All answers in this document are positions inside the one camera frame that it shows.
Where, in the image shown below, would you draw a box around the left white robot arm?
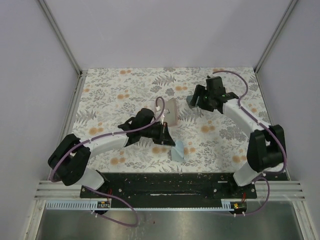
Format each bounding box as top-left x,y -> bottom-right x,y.
48,108 -> 176,198

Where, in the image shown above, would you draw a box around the purple cable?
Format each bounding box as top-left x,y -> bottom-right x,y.
211,70 -> 288,218
48,96 -> 166,228

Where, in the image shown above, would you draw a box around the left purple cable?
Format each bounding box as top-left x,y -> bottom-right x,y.
48,96 -> 166,228

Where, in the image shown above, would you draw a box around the floral table mat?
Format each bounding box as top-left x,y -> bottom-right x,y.
72,67 -> 270,173

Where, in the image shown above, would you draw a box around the blue-grey glasses case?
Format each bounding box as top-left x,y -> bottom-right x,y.
186,95 -> 198,109

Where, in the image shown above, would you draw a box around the pink glasses case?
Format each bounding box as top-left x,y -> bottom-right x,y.
164,98 -> 178,127

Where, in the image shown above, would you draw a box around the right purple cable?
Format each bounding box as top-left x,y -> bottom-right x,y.
211,70 -> 288,218

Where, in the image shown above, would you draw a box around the left white cable duct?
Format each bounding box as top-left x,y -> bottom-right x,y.
45,198 -> 112,211

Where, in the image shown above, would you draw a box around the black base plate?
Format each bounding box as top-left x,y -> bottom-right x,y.
79,172 -> 258,208

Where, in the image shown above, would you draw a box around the blue cloth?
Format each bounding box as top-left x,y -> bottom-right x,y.
170,140 -> 185,163

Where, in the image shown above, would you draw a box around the white sunglasses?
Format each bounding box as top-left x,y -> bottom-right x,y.
116,109 -> 137,117

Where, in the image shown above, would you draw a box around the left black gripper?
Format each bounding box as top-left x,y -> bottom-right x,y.
140,121 -> 176,146

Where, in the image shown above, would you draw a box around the white cable duct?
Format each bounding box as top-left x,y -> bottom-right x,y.
221,199 -> 244,211
45,198 -> 112,211

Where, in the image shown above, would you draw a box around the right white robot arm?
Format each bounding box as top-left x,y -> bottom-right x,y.
186,76 -> 287,198

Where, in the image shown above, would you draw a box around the right white cable duct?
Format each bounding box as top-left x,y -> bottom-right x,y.
221,199 -> 244,211

